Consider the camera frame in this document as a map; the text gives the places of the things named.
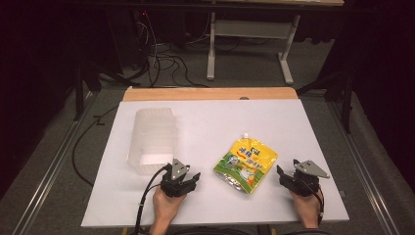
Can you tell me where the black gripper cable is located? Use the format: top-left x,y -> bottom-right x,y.
133,164 -> 171,235
300,179 -> 326,227

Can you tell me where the translucent plastic container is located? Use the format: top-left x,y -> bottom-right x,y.
125,107 -> 178,176

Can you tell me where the white metal desk frame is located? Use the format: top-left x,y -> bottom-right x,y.
206,11 -> 301,87

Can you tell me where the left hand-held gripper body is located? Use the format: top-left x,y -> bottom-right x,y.
160,158 -> 197,199

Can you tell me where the white board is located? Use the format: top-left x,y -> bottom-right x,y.
80,99 -> 350,229

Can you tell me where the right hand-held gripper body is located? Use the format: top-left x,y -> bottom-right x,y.
285,159 -> 331,198

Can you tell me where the yellow spouted pouch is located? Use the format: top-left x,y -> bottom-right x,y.
212,132 -> 280,195

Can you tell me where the person's left hand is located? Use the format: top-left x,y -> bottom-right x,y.
152,186 -> 188,227

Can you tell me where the tangle of black cables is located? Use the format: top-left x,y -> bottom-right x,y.
129,12 -> 210,89

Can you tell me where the person's right hand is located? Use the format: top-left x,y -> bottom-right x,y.
290,188 -> 325,227

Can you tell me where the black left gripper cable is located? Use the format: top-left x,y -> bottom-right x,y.
133,164 -> 171,235

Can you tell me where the dark computer tower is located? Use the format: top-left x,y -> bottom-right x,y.
107,9 -> 155,75

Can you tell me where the black floor cable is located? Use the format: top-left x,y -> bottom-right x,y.
71,105 -> 119,188

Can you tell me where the black metal stand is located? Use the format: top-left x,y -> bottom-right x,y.
296,70 -> 356,135
71,61 -> 103,122

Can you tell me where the aluminium floor rail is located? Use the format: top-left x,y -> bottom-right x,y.
325,96 -> 394,235
12,90 -> 100,235

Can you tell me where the wooden table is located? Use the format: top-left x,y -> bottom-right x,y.
121,85 -> 300,103

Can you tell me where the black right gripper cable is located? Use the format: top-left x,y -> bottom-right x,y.
300,179 -> 326,227

